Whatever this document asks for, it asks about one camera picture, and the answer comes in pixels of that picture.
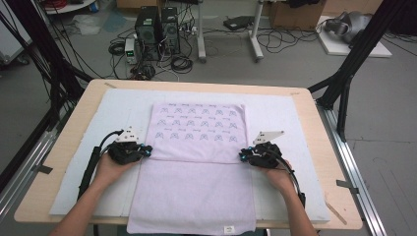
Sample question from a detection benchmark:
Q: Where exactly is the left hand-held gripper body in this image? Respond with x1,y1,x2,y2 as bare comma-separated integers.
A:
107,126,146,166

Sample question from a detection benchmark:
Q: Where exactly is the white floor board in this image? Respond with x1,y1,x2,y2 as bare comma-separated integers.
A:
316,15,393,59

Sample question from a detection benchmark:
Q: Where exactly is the clear plastic bag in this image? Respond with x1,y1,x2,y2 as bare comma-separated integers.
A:
72,13,102,36

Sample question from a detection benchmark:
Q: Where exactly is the white grid mat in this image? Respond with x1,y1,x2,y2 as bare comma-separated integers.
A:
48,88,331,223

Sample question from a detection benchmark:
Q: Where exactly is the black floor cable tangle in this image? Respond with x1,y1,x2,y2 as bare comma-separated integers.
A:
257,28,320,54

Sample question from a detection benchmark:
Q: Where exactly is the black frame post with cables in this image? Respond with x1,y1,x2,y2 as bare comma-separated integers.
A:
0,0,94,132

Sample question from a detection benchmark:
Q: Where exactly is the black flat device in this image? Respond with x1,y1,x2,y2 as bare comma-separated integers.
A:
223,15,256,31

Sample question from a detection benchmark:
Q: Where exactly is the black computer tower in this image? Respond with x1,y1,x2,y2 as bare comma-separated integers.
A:
160,7,182,55
135,6,161,62

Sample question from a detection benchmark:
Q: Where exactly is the person's right hand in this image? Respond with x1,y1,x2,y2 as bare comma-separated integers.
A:
259,158,297,195

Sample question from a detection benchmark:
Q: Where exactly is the dark plug tangle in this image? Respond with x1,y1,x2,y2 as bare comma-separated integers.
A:
129,63,157,82

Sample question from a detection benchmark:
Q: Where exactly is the grey metal bracket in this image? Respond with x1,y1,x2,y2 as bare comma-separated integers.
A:
335,179,360,195
32,163,54,175

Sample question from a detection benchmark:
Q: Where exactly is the person's left hand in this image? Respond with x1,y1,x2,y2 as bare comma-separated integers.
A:
93,151,140,192

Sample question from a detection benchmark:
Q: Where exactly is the brown cardboard box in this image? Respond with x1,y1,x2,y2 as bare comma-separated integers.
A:
269,0,328,31

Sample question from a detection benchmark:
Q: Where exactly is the black cable coil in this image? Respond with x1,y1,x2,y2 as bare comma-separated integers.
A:
170,55,195,75
107,40,127,57

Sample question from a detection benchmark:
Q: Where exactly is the aluminium rail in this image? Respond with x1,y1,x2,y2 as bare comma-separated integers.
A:
0,107,72,224
316,101,389,236

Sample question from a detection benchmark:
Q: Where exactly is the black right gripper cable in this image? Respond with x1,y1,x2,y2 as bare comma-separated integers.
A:
267,146,308,209

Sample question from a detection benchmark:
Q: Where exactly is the white case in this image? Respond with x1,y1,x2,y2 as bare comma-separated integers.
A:
0,16,34,65

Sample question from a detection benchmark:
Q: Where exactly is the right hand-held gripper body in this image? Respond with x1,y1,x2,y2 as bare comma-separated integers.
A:
245,130,286,170

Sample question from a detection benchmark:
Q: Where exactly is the lavender printed towel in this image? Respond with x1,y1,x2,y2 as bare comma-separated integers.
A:
126,102,258,236

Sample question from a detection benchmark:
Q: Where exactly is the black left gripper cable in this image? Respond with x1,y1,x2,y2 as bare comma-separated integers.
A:
77,129,125,202

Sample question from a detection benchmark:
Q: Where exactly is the white power supply unit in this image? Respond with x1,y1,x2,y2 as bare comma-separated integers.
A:
124,37,141,66

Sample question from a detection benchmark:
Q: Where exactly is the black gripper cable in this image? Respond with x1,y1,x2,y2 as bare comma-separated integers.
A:
77,129,125,202
267,146,308,209

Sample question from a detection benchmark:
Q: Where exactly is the white stand leg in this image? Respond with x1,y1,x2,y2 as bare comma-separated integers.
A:
196,0,208,64
248,0,266,63

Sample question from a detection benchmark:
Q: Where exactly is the white round table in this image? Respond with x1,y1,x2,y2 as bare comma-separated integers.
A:
43,0,97,16

